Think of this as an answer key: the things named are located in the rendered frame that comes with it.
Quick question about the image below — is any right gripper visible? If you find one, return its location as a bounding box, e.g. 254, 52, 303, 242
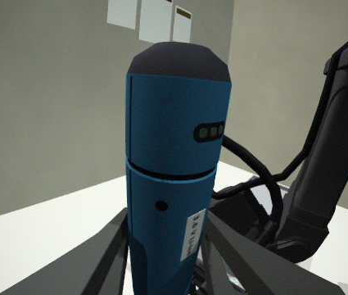
188, 260, 247, 295

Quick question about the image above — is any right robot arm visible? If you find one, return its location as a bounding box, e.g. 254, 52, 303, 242
209, 48, 348, 264

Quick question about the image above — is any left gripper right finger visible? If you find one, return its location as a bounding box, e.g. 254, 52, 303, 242
201, 211, 345, 295

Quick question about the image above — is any dark blue electric screwdriver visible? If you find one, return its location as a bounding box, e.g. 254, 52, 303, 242
125, 42, 232, 295

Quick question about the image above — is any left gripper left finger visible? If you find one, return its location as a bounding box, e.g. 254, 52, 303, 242
0, 207, 129, 295

